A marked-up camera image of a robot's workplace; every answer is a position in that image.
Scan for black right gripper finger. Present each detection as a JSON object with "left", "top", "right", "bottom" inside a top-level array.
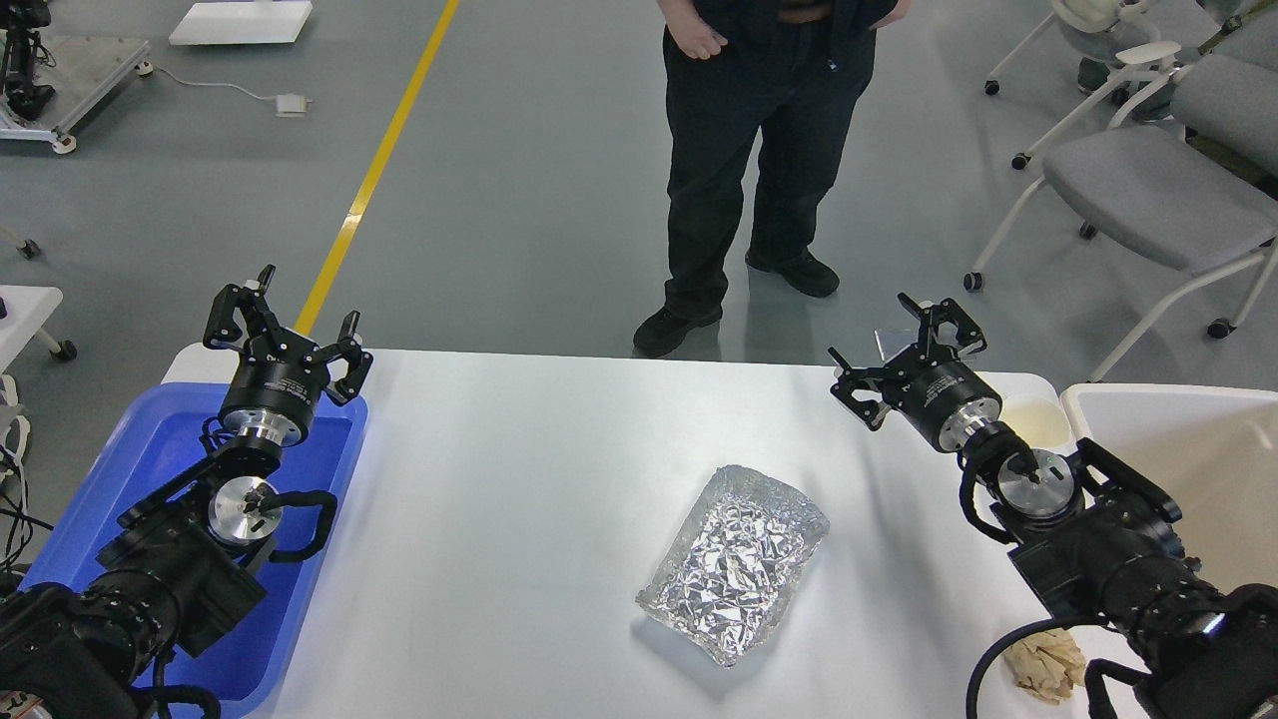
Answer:
[
  {"left": 898, "top": 292, "right": 987, "bottom": 368},
  {"left": 828, "top": 347, "right": 904, "bottom": 430}
]

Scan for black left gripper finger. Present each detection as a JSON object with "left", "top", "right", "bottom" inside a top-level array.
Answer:
[
  {"left": 204, "top": 266, "right": 288, "bottom": 361},
  {"left": 317, "top": 312, "right": 374, "bottom": 406}
]

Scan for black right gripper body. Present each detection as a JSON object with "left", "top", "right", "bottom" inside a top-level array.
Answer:
[{"left": 887, "top": 345, "right": 1003, "bottom": 453}]

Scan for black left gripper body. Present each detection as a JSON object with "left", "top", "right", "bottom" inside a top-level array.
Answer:
[{"left": 219, "top": 338, "right": 331, "bottom": 437}]

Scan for white paper cup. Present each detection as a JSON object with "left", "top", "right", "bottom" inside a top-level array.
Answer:
[{"left": 999, "top": 395, "right": 1074, "bottom": 450}]

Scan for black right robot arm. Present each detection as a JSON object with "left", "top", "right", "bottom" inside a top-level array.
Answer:
[{"left": 831, "top": 292, "right": 1277, "bottom": 718}]

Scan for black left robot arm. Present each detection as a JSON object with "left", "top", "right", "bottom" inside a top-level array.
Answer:
[{"left": 1, "top": 266, "right": 374, "bottom": 718}]

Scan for left metal floor plate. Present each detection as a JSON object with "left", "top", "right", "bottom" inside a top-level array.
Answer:
[{"left": 875, "top": 329, "right": 927, "bottom": 365}]

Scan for crumpled aluminium foil tray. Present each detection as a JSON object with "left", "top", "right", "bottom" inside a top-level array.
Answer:
[{"left": 635, "top": 465, "right": 829, "bottom": 668}]

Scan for white side table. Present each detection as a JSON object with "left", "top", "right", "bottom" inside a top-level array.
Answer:
[{"left": 1, "top": 284, "right": 78, "bottom": 372}]

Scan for grey office chair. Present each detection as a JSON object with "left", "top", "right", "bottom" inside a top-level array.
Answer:
[{"left": 964, "top": 54, "right": 1277, "bottom": 381}]

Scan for beige plastic bin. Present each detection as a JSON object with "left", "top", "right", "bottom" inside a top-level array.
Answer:
[{"left": 1059, "top": 383, "right": 1277, "bottom": 593}]

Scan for white flat board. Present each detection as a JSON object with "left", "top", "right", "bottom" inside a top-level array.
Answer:
[{"left": 169, "top": 1, "right": 314, "bottom": 46}]

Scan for crumpled brown paper ball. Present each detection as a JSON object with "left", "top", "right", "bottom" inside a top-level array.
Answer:
[{"left": 999, "top": 628, "right": 1088, "bottom": 706}]

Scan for blue plastic bin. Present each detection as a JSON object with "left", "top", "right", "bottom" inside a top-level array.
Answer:
[{"left": 22, "top": 382, "right": 368, "bottom": 718}]

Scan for metal cart with equipment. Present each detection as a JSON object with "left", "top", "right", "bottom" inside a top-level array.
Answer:
[{"left": 1, "top": 1, "right": 155, "bottom": 155}]

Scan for person in black clothes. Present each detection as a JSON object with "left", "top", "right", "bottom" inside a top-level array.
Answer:
[{"left": 633, "top": 1, "right": 912, "bottom": 358}]

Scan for white power adapter with cable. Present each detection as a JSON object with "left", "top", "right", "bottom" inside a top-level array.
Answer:
[{"left": 135, "top": 61, "right": 314, "bottom": 117}]

